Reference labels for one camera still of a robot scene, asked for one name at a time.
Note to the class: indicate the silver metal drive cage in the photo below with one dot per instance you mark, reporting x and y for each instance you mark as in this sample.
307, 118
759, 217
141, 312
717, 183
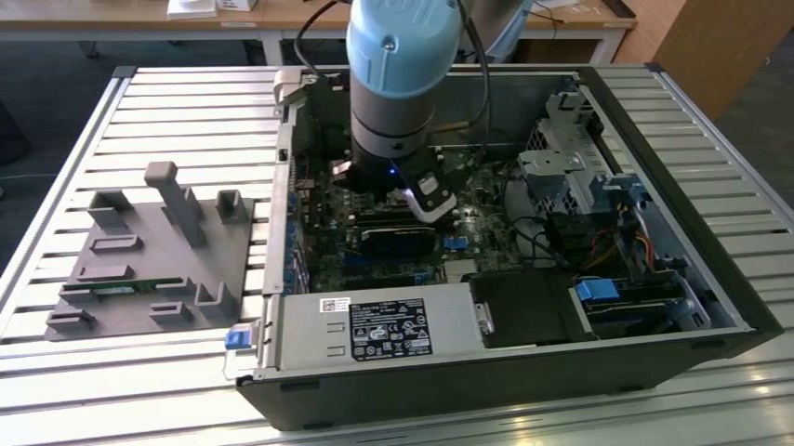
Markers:
552, 176

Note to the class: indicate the blue case latch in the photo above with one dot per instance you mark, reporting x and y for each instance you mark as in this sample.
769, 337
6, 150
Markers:
239, 339

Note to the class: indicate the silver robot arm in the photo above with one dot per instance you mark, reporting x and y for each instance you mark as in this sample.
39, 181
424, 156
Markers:
397, 56

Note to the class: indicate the green motherboard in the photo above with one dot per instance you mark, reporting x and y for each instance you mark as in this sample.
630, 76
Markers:
484, 223

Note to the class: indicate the black graphics card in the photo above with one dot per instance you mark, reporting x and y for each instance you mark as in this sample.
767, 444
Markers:
397, 241

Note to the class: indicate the wooden desk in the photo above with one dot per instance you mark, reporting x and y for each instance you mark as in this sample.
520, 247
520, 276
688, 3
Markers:
94, 21

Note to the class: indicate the white cardboard box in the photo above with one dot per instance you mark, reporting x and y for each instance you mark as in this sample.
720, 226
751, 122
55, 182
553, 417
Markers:
189, 11

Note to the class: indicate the silver power supply unit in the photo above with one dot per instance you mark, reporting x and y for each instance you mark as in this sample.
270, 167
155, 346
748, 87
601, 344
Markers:
298, 325

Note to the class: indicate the wooden cabinet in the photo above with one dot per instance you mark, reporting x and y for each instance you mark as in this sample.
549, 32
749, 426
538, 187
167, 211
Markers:
713, 46

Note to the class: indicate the green RAM stick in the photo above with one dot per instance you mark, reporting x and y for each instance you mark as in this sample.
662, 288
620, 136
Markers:
146, 284

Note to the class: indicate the black open PC case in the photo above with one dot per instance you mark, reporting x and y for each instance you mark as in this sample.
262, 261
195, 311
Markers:
434, 399

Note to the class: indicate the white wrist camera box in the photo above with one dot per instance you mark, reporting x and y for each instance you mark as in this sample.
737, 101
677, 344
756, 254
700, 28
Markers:
434, 204

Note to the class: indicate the blue board connector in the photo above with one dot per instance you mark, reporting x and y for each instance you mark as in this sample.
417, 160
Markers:
456, 242

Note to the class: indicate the grey plastic parts rack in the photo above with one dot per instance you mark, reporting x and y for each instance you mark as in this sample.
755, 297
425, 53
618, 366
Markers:
162, 260

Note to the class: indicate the pale blue teach pendant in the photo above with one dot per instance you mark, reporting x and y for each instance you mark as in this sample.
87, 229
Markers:
506, 35

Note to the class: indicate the small silver heat sink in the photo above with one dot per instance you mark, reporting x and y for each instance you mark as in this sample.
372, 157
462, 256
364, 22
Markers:
462, 270

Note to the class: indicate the white box black print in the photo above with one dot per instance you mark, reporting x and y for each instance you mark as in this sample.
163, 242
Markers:
235, 4

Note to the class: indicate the blue disk carrier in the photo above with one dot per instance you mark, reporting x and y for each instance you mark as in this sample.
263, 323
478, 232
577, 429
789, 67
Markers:
596, 292

